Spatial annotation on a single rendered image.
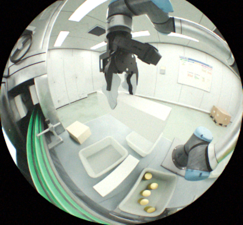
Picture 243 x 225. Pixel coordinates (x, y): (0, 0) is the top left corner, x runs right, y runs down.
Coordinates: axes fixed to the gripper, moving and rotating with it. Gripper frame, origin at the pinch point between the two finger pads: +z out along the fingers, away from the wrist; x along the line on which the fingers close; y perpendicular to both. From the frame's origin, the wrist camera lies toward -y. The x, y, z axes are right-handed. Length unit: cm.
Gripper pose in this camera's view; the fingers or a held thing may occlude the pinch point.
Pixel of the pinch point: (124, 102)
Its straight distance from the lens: 20.2
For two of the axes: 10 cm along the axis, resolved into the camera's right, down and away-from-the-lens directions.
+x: -7.5, 2.7, -6.1
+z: 0.0, 9.1, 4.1
